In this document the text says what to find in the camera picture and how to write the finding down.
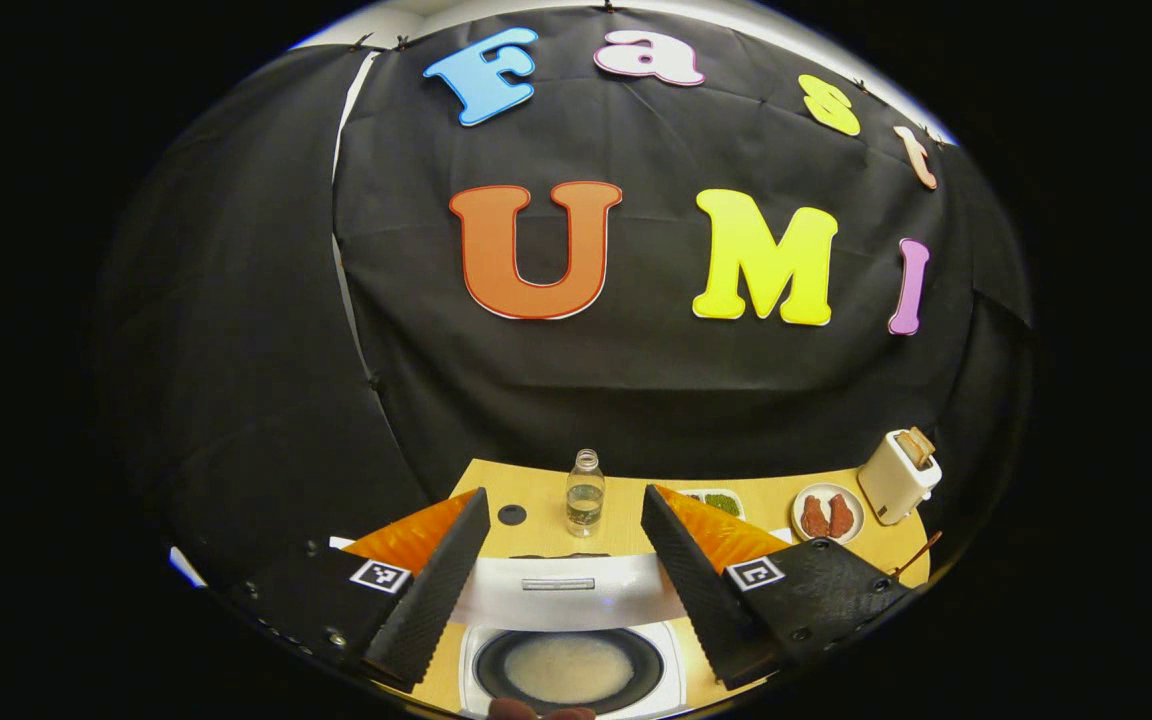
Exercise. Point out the black table grommet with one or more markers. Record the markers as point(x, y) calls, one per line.
point(512, 515)

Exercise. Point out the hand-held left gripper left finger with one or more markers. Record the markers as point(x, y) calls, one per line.
point(436, 590)

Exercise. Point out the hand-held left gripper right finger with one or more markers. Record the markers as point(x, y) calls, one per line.
point(686, 590)

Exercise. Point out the toast bread slice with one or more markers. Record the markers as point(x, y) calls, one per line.
point(923, 442)
point(908, 450)

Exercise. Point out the white round plate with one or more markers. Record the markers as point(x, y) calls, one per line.
point(826, 540)

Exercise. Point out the clear plastic water bottle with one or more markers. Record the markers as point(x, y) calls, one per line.
point(585, 500)

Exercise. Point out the white divided grain tray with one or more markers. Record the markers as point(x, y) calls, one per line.
point(724, 503)

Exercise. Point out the black backdrop cloth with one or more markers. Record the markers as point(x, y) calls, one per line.
point(636, 400)

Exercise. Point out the brown meat piece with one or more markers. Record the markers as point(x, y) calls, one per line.
point(815, 517)
point(841, 514)

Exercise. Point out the white rice cooker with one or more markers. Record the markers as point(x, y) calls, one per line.
point(566, 600)

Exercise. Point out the white rice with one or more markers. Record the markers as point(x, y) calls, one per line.
point(566, 668)

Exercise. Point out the white toaster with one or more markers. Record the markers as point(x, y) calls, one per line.
point(891, 490)

